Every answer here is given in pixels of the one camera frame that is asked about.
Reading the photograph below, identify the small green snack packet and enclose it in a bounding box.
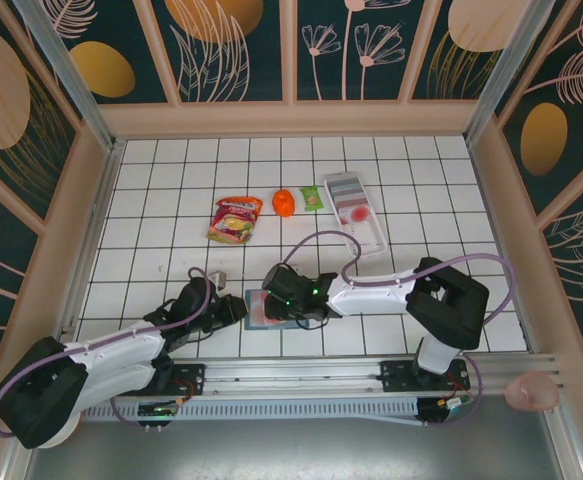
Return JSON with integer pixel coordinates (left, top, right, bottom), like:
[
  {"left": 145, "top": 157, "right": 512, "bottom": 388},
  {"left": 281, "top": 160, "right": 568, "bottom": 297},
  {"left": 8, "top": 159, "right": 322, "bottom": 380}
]
[{"left": 299, "top": 185, "right": 325, "bottom": 211}]

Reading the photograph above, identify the aluminium side rail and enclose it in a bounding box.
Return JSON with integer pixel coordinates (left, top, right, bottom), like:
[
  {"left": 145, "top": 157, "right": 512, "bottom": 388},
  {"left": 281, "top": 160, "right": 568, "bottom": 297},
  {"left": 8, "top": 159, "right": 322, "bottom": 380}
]
[
  {"left": 464, "top": 137, "right": 545, "bottom": 354},
  {"left": 59, "top": 139, "right": 127, "bottom": 339}
]

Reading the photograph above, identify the orange crumpled object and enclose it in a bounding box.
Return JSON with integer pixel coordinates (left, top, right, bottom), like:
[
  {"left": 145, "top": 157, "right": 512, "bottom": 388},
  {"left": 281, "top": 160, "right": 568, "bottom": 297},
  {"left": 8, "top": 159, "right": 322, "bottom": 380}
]
[{"left": 271, "top": 188, "right": 297, "bottom": 219}]

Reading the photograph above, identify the white flat cable strip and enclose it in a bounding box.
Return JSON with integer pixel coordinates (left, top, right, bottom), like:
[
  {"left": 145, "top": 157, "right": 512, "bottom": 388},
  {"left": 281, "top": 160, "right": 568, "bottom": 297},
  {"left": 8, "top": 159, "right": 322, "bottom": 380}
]
[{"left": 348, "top": 410, "right": 425, "bottom": 428}]

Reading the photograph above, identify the stack of grey cards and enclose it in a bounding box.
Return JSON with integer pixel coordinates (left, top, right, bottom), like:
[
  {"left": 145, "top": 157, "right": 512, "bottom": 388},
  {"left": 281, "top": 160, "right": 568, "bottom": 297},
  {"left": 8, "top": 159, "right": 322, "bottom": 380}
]
[{"left": 328, "top": 175, "right": 367, "bottom": 206}]

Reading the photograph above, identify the left aluminium frame post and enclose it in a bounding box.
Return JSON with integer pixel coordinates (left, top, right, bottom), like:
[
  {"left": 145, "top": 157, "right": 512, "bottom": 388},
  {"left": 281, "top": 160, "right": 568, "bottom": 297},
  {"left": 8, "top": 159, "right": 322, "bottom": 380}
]
[{"left": 13, "top": 0, "right": 125, "bottom": 151}]

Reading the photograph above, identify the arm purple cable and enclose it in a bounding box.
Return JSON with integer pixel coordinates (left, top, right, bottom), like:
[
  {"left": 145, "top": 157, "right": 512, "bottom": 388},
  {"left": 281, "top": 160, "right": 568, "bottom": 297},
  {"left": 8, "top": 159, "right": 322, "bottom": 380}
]
[
  {"left": 0, "top": 267, "right": 231, "bottom": 436},
  {"left": 283, "top": 232, "right": 517, "bottom": 429}
]

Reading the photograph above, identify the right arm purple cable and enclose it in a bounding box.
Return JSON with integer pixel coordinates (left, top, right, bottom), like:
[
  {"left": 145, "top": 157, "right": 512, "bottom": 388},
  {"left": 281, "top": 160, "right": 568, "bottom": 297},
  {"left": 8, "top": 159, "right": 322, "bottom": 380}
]
[{"left": 283, "top": 232, "right": 517, "bottom": 429}]

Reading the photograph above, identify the red fruit snack bag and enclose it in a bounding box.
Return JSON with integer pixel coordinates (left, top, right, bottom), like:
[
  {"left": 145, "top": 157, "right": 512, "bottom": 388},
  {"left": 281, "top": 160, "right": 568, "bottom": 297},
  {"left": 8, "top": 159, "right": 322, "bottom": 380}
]
[{"left": 206, "top": 195, "right": 264, "bottom": 246}]

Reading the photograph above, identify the card with red circle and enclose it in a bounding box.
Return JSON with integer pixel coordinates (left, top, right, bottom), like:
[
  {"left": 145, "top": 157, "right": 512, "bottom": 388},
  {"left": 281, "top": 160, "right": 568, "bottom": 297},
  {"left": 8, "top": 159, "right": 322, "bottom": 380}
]
[
  {"left": 337, "top": 204, "right": 372, "bottom": 227},
  {"left": 248, "top": 291, "right": 285, "bottom": 326}
]

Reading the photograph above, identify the right aluminium frame post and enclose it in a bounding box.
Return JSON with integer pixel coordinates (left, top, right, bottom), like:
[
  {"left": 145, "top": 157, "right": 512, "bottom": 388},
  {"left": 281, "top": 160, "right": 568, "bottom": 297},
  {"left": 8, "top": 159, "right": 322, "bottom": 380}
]
[{"left": 463, "top": 0, "right": 560, "bottom": 146}]

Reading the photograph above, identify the white plastic card tray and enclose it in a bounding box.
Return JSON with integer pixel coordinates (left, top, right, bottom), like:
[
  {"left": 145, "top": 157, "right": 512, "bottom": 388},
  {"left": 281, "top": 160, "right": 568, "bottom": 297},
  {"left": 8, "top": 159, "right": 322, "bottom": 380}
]
[{"left": 324, "top": 172, "right": 390, "bottom": 256}]

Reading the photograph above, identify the left controller circuit board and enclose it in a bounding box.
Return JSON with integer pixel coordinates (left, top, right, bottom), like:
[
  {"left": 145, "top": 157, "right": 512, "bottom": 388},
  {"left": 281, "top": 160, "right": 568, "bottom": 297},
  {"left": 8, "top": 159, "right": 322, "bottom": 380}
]
[{"left": 137, "top": 399, "right": 181, "bottom": 419}]

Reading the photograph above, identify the white bowl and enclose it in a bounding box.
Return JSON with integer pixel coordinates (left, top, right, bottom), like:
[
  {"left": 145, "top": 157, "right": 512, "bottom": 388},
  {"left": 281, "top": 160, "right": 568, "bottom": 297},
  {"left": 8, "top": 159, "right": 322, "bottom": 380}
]
[{"left": 40, "top": 414, "right": 81, "bottom": 449}]

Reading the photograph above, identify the pink translucent cup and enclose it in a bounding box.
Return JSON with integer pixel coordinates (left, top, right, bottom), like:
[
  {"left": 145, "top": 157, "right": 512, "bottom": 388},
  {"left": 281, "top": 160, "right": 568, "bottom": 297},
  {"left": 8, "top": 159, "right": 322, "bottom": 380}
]
[{"left": 503, "top": 371, "right": 561, "bottom": 412}]

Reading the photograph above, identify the controller circuit board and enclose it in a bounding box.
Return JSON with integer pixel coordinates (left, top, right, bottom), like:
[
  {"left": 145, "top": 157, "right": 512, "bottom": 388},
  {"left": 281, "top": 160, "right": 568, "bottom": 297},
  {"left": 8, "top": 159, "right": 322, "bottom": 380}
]
[
  {"left": 417, "top": 394, "right": 475, "bottom": 426},
  {"left": 137, "top": 399, "right": 181, "bottom": 419}
]

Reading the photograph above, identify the right aluminium side rail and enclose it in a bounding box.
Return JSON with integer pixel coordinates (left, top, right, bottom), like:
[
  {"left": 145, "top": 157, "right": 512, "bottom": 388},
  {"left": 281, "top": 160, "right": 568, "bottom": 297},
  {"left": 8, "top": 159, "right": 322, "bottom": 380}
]
[{"left": 464, "top": 137, "right": 545, "bottom": 354}]

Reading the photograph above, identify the grey slotted cable duct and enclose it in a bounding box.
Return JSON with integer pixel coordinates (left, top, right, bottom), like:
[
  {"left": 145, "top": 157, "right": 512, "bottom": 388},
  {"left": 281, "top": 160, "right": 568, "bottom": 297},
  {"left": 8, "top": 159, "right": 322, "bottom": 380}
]
[{"left": 79, "top": 402, "right": 420, "bottom": 422}]

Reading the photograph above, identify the right controller circuit board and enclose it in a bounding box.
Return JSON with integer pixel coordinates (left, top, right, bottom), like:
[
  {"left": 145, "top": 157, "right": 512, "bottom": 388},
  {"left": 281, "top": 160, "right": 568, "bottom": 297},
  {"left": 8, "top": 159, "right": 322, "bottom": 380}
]
[{"left": 417, "top": 394, "right": 475, "bottom": 426}]

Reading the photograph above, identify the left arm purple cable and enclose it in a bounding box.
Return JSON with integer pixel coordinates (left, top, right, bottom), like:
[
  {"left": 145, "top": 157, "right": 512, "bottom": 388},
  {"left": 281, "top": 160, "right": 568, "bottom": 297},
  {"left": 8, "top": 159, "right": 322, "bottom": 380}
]
[{"left": 0, "top": 267, "right": 231, "bottom": 436}]

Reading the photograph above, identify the aluminium frame post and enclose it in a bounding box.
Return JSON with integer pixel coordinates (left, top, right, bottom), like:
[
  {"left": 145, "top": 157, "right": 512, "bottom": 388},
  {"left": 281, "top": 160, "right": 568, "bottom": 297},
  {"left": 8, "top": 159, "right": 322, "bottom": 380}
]
[
  {"left": 463, "top": 0, "right": 560, "bottom": 146},
  {"left": 13, "top": 0, "right": 125, "bottom": 151}
]

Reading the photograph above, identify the blue card holder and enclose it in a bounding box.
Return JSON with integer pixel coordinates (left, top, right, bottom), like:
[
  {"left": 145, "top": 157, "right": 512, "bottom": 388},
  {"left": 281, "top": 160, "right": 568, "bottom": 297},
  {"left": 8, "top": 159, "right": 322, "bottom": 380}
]
[{"left": 244, "top": 288, "right": 323, "bottom": 332}]

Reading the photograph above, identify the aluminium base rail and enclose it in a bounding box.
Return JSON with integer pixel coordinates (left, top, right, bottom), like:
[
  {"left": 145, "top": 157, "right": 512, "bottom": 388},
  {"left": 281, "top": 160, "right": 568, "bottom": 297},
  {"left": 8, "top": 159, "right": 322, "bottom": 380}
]
[{"left": 20, "top": 353, "right": 565, "bottom": 401}]

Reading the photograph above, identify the left aluminium side rail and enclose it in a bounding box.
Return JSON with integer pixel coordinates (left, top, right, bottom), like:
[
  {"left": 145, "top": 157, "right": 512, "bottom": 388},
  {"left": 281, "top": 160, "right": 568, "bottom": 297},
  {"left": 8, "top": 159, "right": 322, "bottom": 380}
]
[{"left": 59, "top": 139, "right": 127, "bottom": 339}]

